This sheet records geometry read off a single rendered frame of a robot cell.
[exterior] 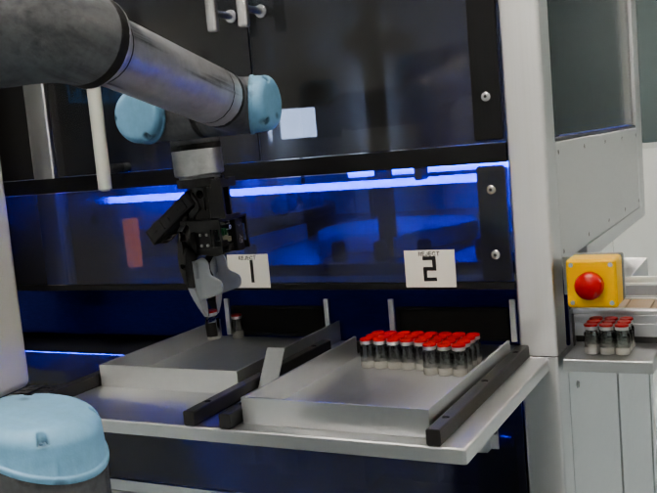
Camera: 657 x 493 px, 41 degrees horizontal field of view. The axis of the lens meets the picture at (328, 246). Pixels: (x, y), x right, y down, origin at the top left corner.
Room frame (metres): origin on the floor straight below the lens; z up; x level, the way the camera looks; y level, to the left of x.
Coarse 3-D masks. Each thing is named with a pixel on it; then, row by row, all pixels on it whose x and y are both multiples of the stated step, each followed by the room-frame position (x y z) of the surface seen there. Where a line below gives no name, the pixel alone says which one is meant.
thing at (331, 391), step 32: (352, 352) 1.41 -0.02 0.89; (288, 384) 1.23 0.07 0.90; (320, 384) 1.27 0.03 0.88; (352, 384) 1.26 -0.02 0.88; (384, 384) 1.24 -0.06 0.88; (416, 384) 1.23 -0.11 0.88; (448, 384) 1.21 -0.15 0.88; (256, 416) 1.12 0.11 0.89; (288, 416) 1.09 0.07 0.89; (320, 416) 1.07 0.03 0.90; (352, 416) 1.05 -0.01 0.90; (384, 416) 1.03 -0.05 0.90; (416, 416) 1.01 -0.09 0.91
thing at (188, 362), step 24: (192, 336) 1.60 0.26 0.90; (264, 336) 1.64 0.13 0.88; (312, 336) 1.47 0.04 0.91; (336, 336) 1.55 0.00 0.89; (120, 360) 1.42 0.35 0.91; (144, 360) 1.47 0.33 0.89; (168, 360) 1.51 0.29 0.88; (192, 360) 1.50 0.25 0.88; (216, 360) 1.48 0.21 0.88; (240, 360) 1.47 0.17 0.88; (120, 384) 1.37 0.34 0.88; (144, 384) 1.34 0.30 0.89; (168, 384) 1.32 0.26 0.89; (192, 384) 1.30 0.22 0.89; (216, 384) 1.28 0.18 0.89
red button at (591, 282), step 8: (592, 272) 1.26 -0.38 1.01; (576, 280) 1.26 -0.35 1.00; (584, 280) 1.25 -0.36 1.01; (592, 280) 1.25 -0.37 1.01; (600, 280) 1.25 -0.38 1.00; (576, 288) 1.26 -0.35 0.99; (584, 288) 1.25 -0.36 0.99; (592, 288) 1.25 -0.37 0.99; (600, 288) 1.25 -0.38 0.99; (584, 296) 1.26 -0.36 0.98; (592, 296) 1.25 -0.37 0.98
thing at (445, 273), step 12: (408, 252) 1.41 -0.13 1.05; (420, 252) 1.40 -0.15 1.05; (432, 252) 1.39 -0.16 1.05; (444, 252) 1.38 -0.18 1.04; (408, 264) 1.41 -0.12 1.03; (420, 264) 1.40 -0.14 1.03; (444, 264) 1.38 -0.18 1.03; (408, 276) 1.41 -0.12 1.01; (420, 276) 1.40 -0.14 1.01; (432, 276) 1.39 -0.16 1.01; (444, 276) 1.39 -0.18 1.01
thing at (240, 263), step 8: (232, 256) 1.57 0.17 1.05; (240, 256) 1.56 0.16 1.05; (248, 256) 1.55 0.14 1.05; (256, 256) 1.54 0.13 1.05; (264, 256) 1.54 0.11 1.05; (232, 264) 1.57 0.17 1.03; (240, 264) 1.56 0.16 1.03; (248, 264) 1.55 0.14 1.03; (256, 264) 1.54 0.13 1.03; (264, 264) 1.54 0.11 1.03; (240, 272) 1.56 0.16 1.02; (248, 272) 1.55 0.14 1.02; (256, 272) 1.55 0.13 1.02; (264, 272) 1.54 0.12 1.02; (248, 280) 1.55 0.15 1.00; (256, 280) 1.55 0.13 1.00; (264, 280) 1.54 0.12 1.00
